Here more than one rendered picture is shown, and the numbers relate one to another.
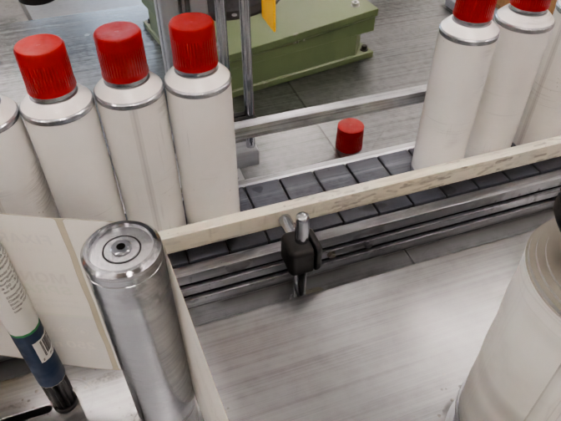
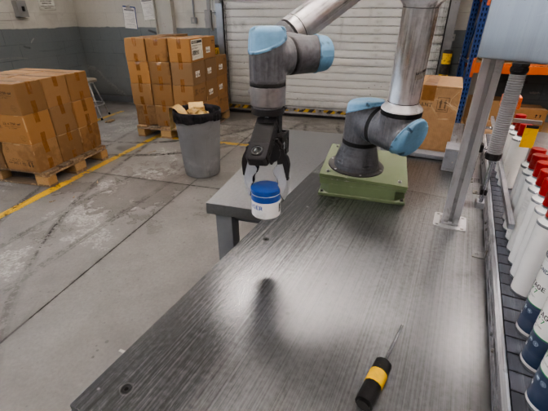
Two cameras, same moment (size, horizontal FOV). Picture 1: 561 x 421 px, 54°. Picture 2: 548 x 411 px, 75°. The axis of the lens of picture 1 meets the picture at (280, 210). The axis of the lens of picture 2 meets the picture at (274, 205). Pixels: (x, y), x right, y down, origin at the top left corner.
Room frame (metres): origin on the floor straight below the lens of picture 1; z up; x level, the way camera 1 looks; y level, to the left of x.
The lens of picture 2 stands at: (0.23, 1.11, 1.37)
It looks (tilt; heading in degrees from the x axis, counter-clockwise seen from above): 28 degrees down; 316
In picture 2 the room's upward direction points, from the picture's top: straight up
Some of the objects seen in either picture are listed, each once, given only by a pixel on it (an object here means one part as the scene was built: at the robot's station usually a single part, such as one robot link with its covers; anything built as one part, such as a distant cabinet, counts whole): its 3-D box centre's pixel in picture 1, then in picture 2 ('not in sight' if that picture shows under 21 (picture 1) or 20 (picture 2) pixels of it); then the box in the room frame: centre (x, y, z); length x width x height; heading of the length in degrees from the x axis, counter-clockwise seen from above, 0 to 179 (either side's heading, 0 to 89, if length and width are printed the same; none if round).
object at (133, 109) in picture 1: (142, 148); (526, 194); (0.37, 0.11, 0.98); 0.05 x 0.05 x 0.20
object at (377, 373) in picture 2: not in sight; (385, 360); (0.40, 0.68, 0.84); 0.20 x 0.03 x 0.03; 101
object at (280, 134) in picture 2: not in sight; (269, 133); (0.80, 0.57, 1.14); 0.09 x 0.08 x 0.12; 119
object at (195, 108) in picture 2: not in sight; (195, 120); (3.16, -0.70, 0.50); 0.42 x 0.41 x 0.28; 119
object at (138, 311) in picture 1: (152, 354); not in sight; (0.18, 0.08, 0.97); 0.05 x 0.05 x 0.19
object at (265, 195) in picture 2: not in sight; (266, 200); (0.79, 0.60, 0.99); 0.07 x 0.07 x 0.07
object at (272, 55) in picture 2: not in sight; (268, 56); (0.80, 0.57, 1.30); 0.09 x 0.08 x 0.11; 80
